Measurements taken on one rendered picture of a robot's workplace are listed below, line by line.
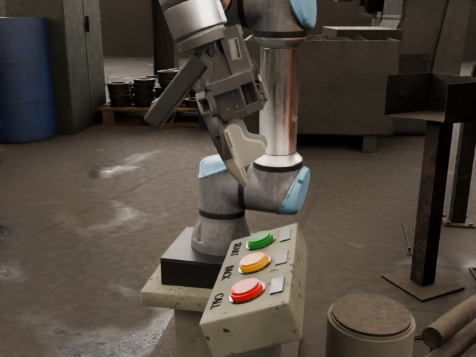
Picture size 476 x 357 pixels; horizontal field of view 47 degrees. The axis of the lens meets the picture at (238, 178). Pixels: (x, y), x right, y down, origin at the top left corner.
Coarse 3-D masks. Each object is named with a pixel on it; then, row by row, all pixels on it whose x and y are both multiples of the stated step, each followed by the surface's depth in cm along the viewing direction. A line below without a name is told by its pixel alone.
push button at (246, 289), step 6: (240, 282) 66; (246, 282) 65; (252, 282) 65; (258, 282) 64; (234, 288) 65; (240, 288) 64; (246, 288) 64; (252, 288) 63; (258, 288) 63; (234, 294) 64; (240, 294) 63; (246, 294) 63; (252, 294) 63; (234, 300) 64; (240, 300) 63
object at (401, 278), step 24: (432, 72) 188; (408, 96) 186; (432, 96) 190; (456, 96) 160; (432, 120) 165; (456, 120) 163; (432, 144) 175; (432, 168) 177; (432, 192) 178; (432, 216) 181; (432, 240) 184; (432, 264) 188; (408, 288) 187; (432, 288) 187; (456, 288) 187
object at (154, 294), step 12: (156, 276) 133; (144, 288) 127; (156, 288) 127; (168, 288) 127; (180, 288) 127; (192, 288) 127; (204, 288) 127; (144, 300) 127; (156, 300) 126; (168, 300) 125; (180, 300) 125; (192, 300) 124; (204, 300) 124
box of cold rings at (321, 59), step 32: (320, 64) 357; (352, 64) 355; (384, 64) 354; (320, 96) 363; (352, 96) 361; (384, 96) 360; (256, 128) 373; (320, 128) 369; (352, 128) 368; (384, 128) 366
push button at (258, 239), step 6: (252, 234) 80; (258, 234) 79; (264, 234) 78; (270, 234) 78; (252, 240) 78; (258, 240) 77; (264, 240) 77; (270, 240) 77; (252, 246) 77; (258, 246) 77
